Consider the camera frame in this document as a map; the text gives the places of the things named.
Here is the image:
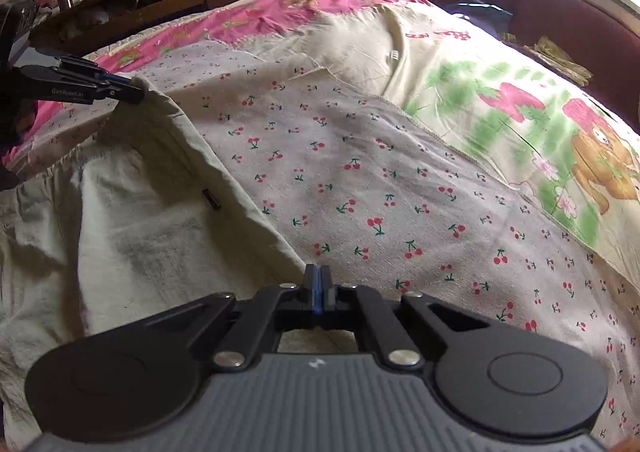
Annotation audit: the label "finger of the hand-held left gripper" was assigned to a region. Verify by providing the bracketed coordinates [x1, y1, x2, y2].
[15, 65, 147, 106]
[27, 48, 113, 83]

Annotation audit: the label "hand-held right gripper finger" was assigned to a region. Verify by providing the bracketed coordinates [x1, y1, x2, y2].
[318, 266, 491, 368]
[150, 265, 318, 370]

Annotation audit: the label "pale green pants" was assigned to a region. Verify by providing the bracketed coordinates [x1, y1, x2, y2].
[0, 76, 313, 413]

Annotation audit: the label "cherry print bed sheet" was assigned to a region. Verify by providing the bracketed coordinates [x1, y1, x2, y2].
[0, 40, 640, 448]

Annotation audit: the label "pink cartoon printed blanket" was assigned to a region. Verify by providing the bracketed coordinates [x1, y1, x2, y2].
[0, 0, 640, 283]

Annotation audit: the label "black flat object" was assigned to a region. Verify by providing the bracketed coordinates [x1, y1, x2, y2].
[442, 2, 514, 26]

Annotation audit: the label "yellow cloth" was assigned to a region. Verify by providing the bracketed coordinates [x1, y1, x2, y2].
[522, 35, 594, 86]

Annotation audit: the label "maroon upholstered bed surround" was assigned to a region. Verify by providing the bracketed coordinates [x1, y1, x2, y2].
[435, 0, 640, 135]

